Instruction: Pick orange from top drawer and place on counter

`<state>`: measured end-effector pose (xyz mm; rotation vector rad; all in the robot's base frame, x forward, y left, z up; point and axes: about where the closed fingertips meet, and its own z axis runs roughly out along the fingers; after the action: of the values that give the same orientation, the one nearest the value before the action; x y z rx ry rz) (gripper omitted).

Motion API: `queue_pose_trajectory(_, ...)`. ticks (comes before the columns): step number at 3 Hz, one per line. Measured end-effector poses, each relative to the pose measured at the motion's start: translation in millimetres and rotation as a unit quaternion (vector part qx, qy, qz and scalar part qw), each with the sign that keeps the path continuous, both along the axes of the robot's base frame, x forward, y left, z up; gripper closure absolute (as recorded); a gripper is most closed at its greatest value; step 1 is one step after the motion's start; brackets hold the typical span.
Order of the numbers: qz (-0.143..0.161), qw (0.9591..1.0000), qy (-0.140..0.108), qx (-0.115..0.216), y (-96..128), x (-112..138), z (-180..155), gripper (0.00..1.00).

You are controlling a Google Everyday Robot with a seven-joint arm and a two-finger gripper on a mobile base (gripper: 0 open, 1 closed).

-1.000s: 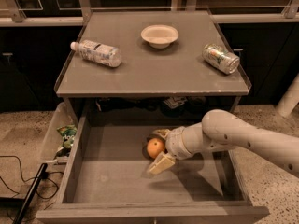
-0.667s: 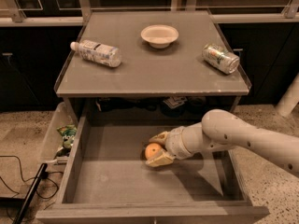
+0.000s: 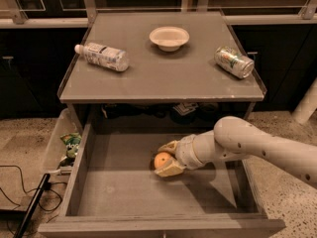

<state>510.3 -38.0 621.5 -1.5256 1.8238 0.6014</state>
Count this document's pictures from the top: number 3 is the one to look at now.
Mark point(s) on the green snack bag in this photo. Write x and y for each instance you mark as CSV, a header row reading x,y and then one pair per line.
x,y
72,142

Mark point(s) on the grey cabinet with counter top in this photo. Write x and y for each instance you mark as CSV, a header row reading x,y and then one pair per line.
x,y
154,76

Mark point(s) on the white paper bowl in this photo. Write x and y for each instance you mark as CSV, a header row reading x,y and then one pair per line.
x,y
169,39

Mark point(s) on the open grey top drawer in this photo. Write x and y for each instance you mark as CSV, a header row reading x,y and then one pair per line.
x,y
113,192

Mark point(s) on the orange fruit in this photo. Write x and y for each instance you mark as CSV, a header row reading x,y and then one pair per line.
x,y
161,159

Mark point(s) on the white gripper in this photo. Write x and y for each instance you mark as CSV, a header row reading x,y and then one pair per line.
x,y
185,153

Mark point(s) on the clear plastic storage bin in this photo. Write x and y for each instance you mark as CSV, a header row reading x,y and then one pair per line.
x,y
56,148

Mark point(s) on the black flat device on floor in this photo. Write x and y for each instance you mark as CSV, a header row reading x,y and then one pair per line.
x,y
32,206

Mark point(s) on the clear plastic water bottle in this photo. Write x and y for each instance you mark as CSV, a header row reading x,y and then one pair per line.
x,y
104,56

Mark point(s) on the metal railing behind cabinet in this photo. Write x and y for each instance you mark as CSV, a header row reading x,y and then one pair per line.
x,y
27,14

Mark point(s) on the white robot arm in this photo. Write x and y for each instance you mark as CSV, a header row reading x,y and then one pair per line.
x,y
231,139

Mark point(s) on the green soda can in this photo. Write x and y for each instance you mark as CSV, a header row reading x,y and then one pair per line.
x,y
234,62

